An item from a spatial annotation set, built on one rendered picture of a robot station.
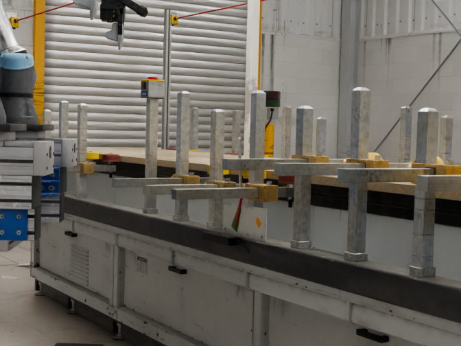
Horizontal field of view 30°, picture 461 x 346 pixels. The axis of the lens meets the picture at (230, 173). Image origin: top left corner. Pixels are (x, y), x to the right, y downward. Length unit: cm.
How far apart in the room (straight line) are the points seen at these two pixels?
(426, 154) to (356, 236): 34
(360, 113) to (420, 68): 1006
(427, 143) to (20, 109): 136
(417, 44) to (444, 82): 77
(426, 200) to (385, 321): 36
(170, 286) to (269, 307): 77
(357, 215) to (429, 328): 35
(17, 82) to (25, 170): 58
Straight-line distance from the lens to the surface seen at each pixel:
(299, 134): 248
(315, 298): 249
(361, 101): 227
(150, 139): 334
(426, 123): 208
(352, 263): 227
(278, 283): 264
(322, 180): 270
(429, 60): 1222
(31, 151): 233
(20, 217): 238
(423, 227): 209
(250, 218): 269
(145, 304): 402
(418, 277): 210
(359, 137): 227
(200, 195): 254
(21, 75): 286
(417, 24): 1245
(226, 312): 336
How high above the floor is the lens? 104
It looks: 3 degrees down
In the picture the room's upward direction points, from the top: 1 degrees clockwise
